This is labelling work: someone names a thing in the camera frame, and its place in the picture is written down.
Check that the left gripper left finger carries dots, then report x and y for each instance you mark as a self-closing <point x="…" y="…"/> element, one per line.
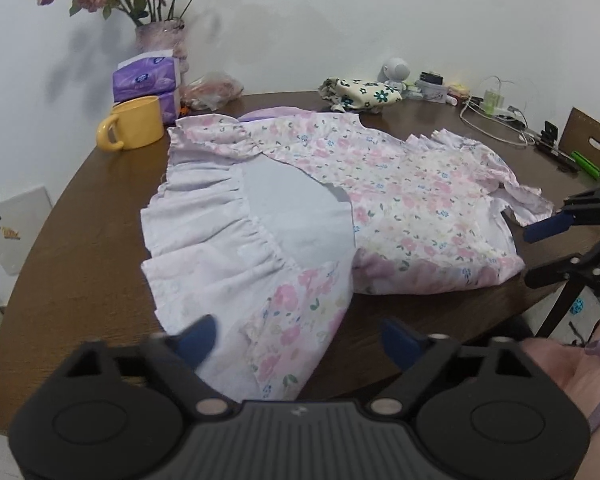
<point x="176" y="359"/>

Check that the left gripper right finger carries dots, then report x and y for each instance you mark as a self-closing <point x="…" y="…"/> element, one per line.
<point x="422" y="360"/>

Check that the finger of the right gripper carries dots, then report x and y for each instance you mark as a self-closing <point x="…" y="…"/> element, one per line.
<point x="547" y="228"/>
<point x="553" y="272"/>

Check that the pink floral ruffled dress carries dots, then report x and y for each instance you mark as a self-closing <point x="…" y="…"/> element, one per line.
<point x="272" y="223"/>

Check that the person's right hand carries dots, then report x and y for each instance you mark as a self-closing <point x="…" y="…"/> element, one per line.
<point x="573" y="370"/>

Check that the green marker pen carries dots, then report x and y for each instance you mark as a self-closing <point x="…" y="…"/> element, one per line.
<point x="586" y="165"/>

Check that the brown cardboard box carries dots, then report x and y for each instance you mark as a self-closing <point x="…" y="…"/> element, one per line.
<point x="582" y="136"/>

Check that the black phone clip stand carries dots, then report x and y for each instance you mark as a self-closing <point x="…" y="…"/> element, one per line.
<point x="547" y="145"/>

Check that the white power strip with charger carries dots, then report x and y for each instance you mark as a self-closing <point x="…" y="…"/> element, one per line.
<point x="492" y="105"/>

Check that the grey box with black device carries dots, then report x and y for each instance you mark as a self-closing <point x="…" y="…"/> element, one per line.
<point x="431" y="86"/>

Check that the white box on floor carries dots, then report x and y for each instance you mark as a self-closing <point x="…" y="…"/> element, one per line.
<point x="21" y="220"/>

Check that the white astronaut figurine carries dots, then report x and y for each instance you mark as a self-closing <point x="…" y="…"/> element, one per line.
<point x="394" y="73"/>

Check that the yellow ceramic mug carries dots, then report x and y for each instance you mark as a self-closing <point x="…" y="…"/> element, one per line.
<point x="131" y="125"/>

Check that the cream teal floral folded cloth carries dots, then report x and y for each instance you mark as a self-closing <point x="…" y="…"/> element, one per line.
<point x="358" y="95"/>

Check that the clear plastic snack bag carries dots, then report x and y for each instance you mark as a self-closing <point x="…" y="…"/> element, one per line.
<point x="211" y="91"/>

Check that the purple tissue pack stack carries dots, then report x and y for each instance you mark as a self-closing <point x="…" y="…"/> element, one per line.
<point x="153" y="73"/>

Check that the purple flower vase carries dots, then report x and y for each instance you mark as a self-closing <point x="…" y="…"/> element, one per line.
<point x="165" y="35"/>

